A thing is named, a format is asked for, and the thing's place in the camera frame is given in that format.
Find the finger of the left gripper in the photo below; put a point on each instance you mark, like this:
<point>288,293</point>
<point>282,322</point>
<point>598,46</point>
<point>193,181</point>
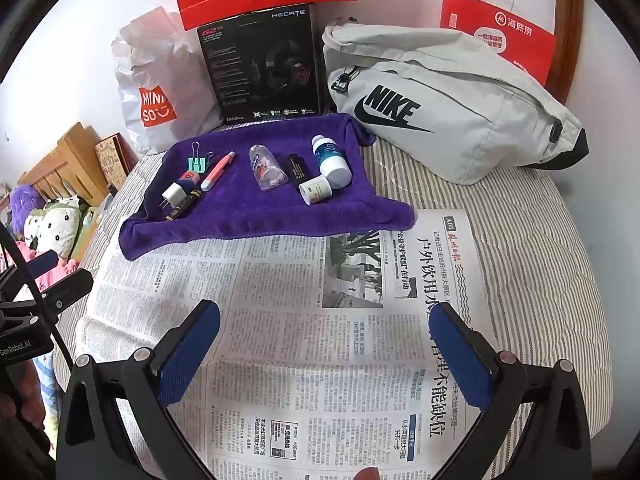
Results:
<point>61,295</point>
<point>14,278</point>

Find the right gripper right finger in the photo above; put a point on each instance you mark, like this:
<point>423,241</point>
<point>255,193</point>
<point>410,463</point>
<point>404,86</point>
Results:
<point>555,442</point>

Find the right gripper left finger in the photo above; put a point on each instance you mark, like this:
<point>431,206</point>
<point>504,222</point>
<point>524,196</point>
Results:
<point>93,442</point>

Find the white USB charger plug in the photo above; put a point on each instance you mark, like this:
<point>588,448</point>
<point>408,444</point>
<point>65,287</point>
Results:
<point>173,196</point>

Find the dark brown gold tube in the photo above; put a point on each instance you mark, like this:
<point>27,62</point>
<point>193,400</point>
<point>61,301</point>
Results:
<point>185,205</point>

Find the small blue pink jar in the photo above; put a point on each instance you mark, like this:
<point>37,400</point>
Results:
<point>189,181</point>

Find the mint green binder clip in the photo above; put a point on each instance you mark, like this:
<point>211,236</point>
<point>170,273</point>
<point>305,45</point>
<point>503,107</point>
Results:
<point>199,162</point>

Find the pink tube with white cap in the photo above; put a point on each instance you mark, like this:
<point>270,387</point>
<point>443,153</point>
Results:
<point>216,173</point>

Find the clear sanitizer bottle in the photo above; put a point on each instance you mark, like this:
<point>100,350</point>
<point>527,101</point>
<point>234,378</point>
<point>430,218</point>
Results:
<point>267,171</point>

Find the black rectangular stick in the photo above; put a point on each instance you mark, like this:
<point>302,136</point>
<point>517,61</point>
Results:
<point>297,170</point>

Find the white blue bottle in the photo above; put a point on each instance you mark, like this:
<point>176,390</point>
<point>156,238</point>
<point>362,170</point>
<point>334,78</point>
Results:
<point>331,162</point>

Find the person left hand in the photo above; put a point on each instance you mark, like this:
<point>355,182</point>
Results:
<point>20,393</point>

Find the person right hand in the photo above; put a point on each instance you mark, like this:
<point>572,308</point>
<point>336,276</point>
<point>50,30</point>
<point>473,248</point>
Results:
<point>370,473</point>

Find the pink clothing pile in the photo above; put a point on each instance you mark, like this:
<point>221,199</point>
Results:
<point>60,271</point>

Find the white dotted plush toy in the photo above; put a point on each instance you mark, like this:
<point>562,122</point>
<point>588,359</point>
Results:
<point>55,226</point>

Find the purple plush toy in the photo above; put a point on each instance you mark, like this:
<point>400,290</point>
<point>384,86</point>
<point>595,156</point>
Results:
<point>23,200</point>

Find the patterned book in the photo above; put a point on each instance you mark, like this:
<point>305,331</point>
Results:
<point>116,159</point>

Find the white Miniso plastic bag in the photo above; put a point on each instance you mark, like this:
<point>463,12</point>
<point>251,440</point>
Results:
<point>163,86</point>

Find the newspaper sheet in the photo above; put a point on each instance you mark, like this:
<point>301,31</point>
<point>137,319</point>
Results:
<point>322,363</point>

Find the black headset box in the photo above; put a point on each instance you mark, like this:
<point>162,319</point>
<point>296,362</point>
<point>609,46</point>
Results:
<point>265,65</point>

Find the purple towel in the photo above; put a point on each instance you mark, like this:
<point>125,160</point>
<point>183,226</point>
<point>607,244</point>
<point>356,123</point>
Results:
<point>237,208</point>

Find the grey Nike waist bag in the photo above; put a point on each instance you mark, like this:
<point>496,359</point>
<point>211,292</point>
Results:
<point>448,100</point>

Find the small red paper bag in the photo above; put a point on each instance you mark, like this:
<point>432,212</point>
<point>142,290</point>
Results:
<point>520,41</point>

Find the wooden door frame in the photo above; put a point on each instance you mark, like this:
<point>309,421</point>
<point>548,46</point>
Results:
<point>569,15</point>

